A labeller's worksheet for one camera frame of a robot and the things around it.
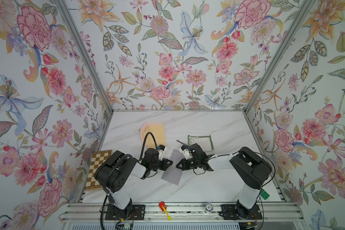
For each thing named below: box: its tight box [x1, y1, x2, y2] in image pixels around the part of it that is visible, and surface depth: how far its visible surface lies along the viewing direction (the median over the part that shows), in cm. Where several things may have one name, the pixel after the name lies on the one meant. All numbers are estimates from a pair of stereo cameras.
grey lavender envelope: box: [161, 149, 186, 186], surface depth 90 cm
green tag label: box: [260, 188, 271, 201], surface depth 80 cm
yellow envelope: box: [143, 123, 167, 149], surface depth 111 cm
